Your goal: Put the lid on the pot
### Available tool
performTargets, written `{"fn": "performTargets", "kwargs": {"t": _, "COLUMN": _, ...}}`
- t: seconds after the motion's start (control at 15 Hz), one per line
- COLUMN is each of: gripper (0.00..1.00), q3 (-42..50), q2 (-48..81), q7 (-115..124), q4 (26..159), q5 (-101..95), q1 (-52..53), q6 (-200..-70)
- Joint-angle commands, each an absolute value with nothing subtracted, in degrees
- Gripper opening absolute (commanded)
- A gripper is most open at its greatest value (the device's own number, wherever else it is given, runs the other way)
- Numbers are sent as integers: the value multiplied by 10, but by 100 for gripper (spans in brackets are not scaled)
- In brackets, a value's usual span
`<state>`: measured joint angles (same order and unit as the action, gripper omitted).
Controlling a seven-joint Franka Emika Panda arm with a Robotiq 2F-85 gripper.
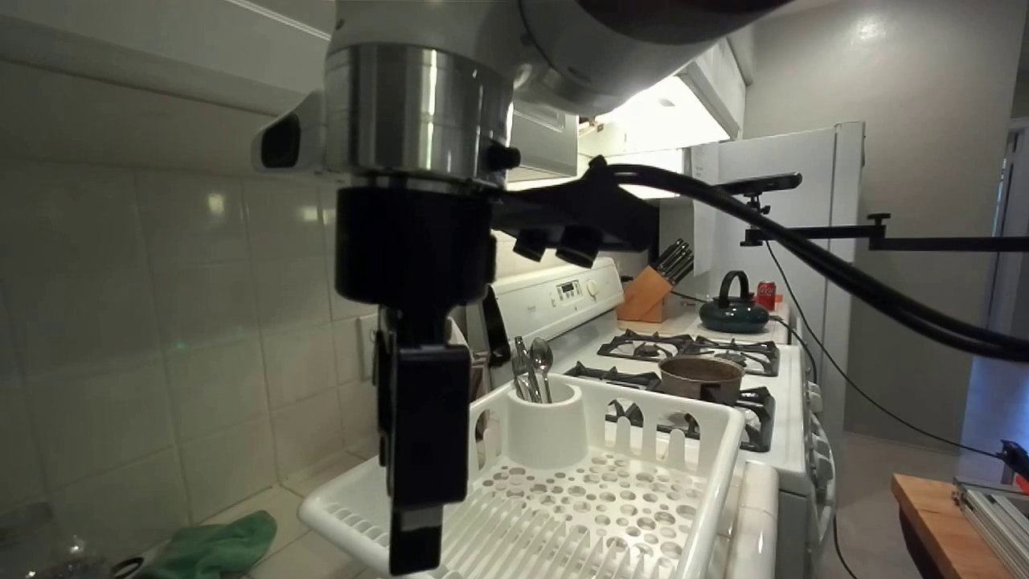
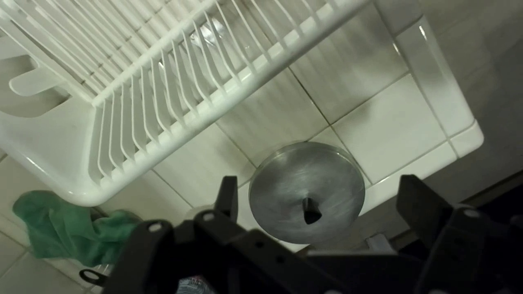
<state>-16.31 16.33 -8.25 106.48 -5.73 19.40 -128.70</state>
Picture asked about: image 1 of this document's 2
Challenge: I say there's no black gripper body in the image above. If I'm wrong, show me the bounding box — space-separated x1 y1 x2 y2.
330 182 497 347

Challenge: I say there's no metal fork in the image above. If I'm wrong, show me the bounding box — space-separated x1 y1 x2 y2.
508 335 536 405

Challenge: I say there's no white plastic utensil cup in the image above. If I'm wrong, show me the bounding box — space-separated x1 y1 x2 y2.
501 372 590 472

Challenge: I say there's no metal spoon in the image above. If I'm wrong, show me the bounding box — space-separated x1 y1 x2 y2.
528 337 557 405

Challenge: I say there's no white gas stove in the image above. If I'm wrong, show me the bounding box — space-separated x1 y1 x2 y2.
485 253 834 579

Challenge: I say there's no black cast iron stove grate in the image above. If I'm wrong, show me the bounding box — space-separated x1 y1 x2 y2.
561 361 664 391
597 372 777 453
595 328 781 381

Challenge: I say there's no white plastic dish rack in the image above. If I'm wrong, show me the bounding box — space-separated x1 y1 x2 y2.
299 372 748 579

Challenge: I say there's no green cloth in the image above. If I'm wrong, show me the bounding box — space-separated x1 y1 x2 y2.
142 507 280 579

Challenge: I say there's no wooden knife block with knives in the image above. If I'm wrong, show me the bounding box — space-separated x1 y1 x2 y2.
617 235 697 325

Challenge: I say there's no small metal saucepan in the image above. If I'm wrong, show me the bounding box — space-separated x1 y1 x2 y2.
656 354 746 405

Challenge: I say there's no white range hood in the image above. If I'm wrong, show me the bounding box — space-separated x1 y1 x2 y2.
508 40 748 192

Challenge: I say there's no dark green kettle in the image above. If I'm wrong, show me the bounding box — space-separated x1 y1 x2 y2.
697 267 770 335

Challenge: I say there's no white upper kitchen cabinet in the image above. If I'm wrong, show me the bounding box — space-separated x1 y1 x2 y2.
0 0 330 121

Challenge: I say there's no clear glass jar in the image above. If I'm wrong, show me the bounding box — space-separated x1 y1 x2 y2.
0 500 146 579

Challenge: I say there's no white refrigerator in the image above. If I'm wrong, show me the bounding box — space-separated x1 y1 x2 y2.
683 119 868 443

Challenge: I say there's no wooden table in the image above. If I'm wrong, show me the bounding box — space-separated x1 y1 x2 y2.
891 470 1029 579

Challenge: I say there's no blue connector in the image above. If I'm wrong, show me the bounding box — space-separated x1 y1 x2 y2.
995 433 1029 482

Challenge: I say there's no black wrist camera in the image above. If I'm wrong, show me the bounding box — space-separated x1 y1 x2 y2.
491 169 662 270

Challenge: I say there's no black stereo camera bar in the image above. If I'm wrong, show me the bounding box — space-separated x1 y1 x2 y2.
704 169 807 204

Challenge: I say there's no thin black cable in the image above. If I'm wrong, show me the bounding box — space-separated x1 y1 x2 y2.
761 239 1015 461

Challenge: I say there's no thick black cable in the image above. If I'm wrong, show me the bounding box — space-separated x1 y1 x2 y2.
589 156 1029 362

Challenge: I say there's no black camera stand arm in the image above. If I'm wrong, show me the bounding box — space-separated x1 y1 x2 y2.
735 209 1029 256

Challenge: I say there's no aluminium rail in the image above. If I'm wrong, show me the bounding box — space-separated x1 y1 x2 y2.
953 477 1029 574

